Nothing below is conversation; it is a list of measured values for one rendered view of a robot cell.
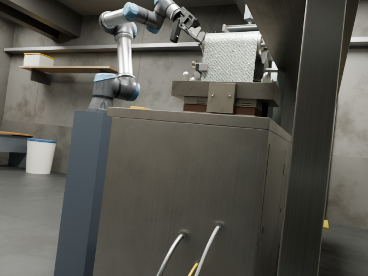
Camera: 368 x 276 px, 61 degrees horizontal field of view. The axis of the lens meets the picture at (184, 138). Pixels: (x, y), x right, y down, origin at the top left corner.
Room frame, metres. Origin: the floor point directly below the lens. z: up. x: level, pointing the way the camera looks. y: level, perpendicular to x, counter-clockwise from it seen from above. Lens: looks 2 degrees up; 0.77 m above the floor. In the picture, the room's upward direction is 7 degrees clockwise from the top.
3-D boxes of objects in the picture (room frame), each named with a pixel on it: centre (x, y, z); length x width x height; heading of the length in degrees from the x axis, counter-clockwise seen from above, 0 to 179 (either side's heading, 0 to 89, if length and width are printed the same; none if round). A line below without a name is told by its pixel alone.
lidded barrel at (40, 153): (5.73, 2.56, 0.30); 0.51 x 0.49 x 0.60; 66
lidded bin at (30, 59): (6.00, 2.94, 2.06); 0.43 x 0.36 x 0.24; 66
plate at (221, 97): (1.14, -0.12, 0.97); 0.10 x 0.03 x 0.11; 66
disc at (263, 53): (1.36, -0.30, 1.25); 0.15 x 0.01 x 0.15; 156
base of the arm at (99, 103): (1.75, 0.48, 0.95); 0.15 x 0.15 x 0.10
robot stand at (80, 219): (1.75, 0.48, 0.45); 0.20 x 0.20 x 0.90; 66
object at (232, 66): (1.36, -0.15, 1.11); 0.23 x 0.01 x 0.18; 66
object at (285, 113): (2.30, -0.83, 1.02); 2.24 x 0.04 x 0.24; 156
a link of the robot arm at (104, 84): (1.76, 0.47, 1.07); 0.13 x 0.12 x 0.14; 129
